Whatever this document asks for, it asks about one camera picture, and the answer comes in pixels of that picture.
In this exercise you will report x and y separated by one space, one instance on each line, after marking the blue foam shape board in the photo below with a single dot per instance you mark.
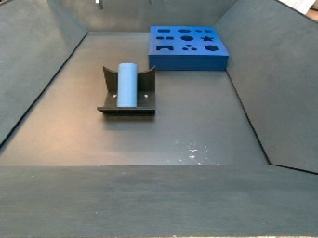
186 48

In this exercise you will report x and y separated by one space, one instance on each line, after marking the light blue oval cylinder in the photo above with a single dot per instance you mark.
126 85

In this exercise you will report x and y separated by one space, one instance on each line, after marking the black curved fixture stand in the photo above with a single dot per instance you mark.
145 94

